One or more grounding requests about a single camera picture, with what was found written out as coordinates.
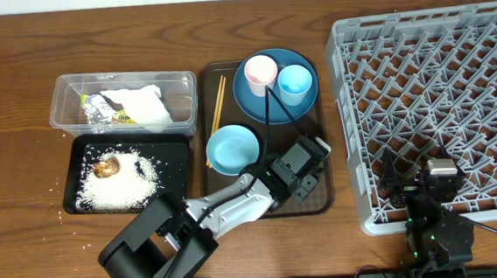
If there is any grey plastic dishwasher rack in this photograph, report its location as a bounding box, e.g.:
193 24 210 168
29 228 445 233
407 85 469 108
325 2 497 236

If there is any wooden chopstick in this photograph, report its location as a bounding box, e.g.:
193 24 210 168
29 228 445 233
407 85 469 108
206 75 227 136
204 73 226 144

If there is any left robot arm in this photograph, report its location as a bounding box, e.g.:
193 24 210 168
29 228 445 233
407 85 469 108
98 136 331 278

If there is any light blue plastic cup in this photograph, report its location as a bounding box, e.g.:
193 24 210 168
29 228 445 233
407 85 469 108
277 65 313 106

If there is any light blue bowl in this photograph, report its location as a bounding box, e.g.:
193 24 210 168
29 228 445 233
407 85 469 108
206 124 260 177

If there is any black plastic tray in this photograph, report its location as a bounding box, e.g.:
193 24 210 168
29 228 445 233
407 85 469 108
62 134 190 214

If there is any white napkin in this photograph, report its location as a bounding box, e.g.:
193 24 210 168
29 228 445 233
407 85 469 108
101 84 172 124

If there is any clear plastic bin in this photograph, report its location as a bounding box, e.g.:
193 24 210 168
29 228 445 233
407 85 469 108
50 71 198 136

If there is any pile of white rice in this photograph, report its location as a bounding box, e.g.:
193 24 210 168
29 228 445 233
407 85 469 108
74 148 160 214

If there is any dark blue round plate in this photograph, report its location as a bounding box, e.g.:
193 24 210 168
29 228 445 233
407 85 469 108
233 48 319 122

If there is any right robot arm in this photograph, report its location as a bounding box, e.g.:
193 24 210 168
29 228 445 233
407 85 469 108
378 148 474 278

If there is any foil and yellow snack wrapper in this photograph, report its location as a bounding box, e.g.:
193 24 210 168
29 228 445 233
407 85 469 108
80 94 134 125

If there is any pink plastic cup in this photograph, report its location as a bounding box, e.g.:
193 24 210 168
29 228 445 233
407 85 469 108
244 55 278 97

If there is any dark brown serving tray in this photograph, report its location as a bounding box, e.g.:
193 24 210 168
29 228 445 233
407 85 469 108
197 60 335 219

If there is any brown mushroom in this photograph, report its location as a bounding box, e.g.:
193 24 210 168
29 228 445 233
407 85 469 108
92 156 121 179

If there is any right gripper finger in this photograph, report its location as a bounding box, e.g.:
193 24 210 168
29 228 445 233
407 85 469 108
439 145 463 172
381 147 397 182

